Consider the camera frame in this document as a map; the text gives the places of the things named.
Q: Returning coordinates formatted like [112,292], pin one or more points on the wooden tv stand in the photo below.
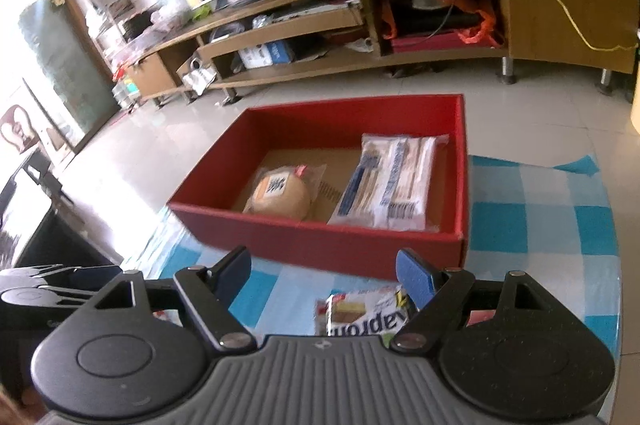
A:
[530,30]

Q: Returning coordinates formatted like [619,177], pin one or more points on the black furniture piece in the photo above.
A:
[60,240]

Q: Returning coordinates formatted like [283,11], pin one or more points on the cream trash bin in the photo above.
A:
[635,115]

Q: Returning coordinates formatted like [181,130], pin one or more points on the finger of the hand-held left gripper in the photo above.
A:
[95,276]

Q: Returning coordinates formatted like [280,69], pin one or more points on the blue white checkered tablecloth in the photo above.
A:
[540,225]

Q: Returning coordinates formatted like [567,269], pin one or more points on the red cardboard box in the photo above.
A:
[300,240]

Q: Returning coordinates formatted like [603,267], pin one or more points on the wooden chair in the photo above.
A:
[17,125]

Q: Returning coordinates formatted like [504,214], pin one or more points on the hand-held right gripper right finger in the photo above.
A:
[414,277]

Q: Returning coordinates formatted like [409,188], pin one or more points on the blue white carton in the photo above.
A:
[265,54]

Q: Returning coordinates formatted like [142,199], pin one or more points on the glass sliding door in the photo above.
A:
[60,55]

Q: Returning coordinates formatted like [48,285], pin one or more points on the clear blue-striped biscuit packet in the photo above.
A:
[385,185]

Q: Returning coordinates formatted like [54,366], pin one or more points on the orange plastic bag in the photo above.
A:
[485,30]

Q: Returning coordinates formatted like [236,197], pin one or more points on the cluttered storage rack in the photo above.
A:
[130,25]

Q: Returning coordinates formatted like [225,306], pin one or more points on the crumpled white bag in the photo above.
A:
[200,81]

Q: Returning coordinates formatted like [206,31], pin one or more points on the green white wafer packet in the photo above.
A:
[360,312]

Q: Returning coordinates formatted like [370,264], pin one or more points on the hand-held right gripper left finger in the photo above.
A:
[234,277]

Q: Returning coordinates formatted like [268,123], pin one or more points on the round bread packet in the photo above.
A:
[280,197]

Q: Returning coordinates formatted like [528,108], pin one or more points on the flat red box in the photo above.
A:
[430,42]

